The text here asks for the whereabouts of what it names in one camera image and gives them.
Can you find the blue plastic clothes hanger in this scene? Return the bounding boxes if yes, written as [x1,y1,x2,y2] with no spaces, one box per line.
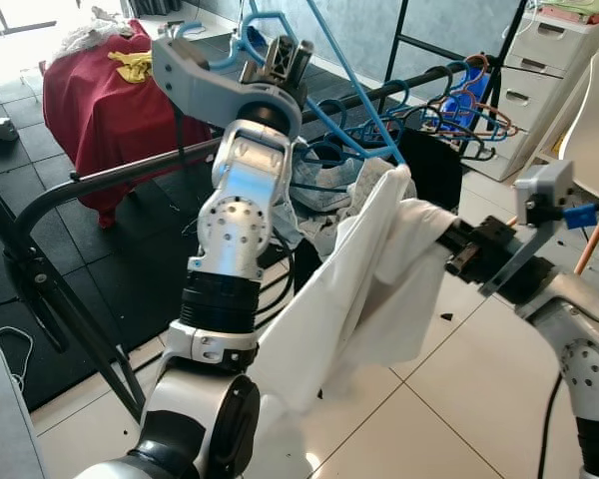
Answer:
[175,8,412,171]

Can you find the white shirt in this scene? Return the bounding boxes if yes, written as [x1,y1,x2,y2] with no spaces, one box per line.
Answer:
[245,165,460,420]

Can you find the blue empty clothes hanger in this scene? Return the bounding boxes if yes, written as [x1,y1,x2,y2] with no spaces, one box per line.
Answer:
[419,68,505,138]

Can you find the black empty clothes hanger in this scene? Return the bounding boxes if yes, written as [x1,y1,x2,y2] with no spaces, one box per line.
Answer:
[397,65,480,141]

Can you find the orange empty clothes hanger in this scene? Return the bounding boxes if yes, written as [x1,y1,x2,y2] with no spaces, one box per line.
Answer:
[447,54,521,136]

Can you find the black printed t-shirt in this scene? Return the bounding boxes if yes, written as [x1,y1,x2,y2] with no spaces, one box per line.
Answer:
[394,128,467,213]

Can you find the pale denim garment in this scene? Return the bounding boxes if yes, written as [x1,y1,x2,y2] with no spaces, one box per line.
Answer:
[288,140,400,216]

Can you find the yellow cloth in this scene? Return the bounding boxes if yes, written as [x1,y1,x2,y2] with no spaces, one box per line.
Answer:
[108,50,156,84]

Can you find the blue bag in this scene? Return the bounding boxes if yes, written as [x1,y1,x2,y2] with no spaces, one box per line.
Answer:
[449,65,492,131]

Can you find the white chair wooden legs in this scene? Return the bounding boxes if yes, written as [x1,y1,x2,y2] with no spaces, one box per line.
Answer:
[559,50,599,275]

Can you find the black metal clothes rack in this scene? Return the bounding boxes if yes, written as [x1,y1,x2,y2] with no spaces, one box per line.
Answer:
[0,0,532,425]

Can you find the white crumpled cloth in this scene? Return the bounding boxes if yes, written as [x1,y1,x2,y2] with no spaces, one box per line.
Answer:
[60,15,131,51]

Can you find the white drawer cabinet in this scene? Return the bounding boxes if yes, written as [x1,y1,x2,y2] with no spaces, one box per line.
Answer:
[479,0,599,181]

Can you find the black foam floor mat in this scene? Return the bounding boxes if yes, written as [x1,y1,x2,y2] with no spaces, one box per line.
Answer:
[0,25,480,425]

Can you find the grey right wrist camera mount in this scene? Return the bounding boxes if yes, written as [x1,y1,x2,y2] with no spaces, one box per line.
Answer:
[479,160,580,295]

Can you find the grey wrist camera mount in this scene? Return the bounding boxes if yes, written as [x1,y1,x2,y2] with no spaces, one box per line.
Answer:
[479,160,580,295]
[152,33,306,136]

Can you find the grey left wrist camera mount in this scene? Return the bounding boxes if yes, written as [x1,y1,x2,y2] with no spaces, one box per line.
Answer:
[152,33,306,136]

